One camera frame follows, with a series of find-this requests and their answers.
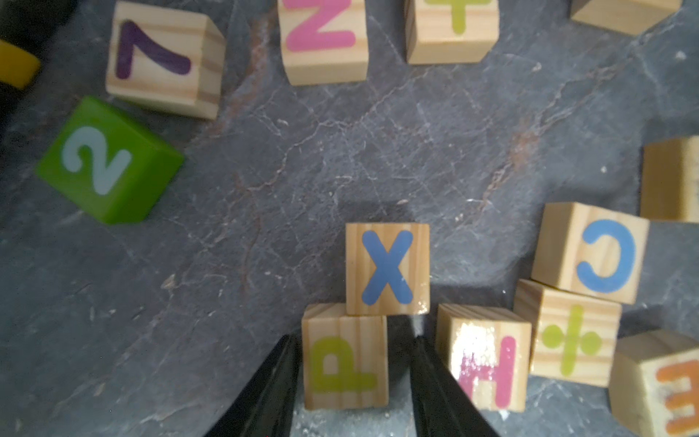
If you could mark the wooden block green divide sign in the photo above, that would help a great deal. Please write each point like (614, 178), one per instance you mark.
(574, 336)

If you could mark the wooden block orange E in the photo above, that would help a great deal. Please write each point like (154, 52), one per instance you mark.
(653, 390)

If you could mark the yellow handled pliers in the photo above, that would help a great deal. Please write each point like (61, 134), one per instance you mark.
(18, 67)

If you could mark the wooden block green P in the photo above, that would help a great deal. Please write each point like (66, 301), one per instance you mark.
(345, 359)

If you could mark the wooden block blue X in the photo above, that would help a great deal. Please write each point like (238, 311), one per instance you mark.
(388, 269)

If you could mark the wooden block green plus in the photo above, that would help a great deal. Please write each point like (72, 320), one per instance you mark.
(450, 31)

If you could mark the wooden block pink H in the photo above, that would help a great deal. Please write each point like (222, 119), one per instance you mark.
(487, 351)

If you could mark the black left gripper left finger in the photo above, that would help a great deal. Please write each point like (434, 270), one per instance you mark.
(266, 404)

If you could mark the wooden block orange A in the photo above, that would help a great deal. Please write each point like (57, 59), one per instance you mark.
(631, 17)

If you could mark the wooden block blue R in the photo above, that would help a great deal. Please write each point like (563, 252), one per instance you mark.
(669, 189)

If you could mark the wooden block blue C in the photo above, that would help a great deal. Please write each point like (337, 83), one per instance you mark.
(591, 251)

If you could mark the green number 2 block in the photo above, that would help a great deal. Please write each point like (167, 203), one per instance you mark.
(108, 164)

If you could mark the wooden block purple 7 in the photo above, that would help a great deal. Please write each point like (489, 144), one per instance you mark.
(166, 59)

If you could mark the wooden block pink Z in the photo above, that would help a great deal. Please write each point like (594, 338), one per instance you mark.
(324, 41)

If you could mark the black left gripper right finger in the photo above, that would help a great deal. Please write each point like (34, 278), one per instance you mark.
(440, 407)

